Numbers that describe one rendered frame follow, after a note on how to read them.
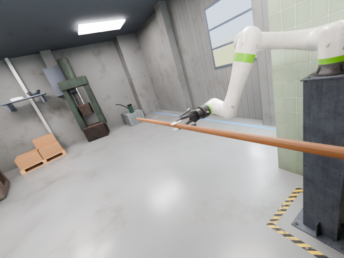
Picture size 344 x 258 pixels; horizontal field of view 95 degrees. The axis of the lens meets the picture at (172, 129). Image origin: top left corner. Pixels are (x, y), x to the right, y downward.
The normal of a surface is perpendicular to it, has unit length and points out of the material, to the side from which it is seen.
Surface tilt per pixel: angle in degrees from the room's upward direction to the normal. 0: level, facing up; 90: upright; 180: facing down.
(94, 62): 90
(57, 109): 90
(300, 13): 90
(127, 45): 90
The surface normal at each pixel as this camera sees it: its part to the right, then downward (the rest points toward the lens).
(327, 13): -0.81, 0.41
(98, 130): 0.28, 0.26
